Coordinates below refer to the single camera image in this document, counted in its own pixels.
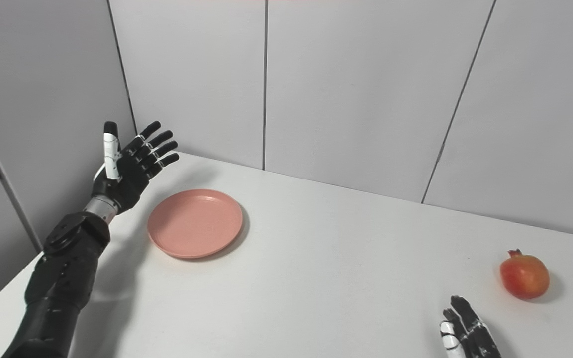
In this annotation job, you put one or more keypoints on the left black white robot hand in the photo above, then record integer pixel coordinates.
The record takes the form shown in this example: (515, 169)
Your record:
(125, 181)

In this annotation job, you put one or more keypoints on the red pomegranate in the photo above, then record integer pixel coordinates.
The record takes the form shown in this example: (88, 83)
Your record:
(524, 276)

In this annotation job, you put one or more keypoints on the pink round plate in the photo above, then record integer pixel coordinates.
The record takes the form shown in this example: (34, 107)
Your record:
(195, 223)

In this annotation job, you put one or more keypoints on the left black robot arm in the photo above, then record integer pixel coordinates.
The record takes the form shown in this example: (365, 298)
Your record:
(62, 278)

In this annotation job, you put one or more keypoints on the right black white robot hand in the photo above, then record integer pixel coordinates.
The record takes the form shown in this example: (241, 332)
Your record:
(468, 333)

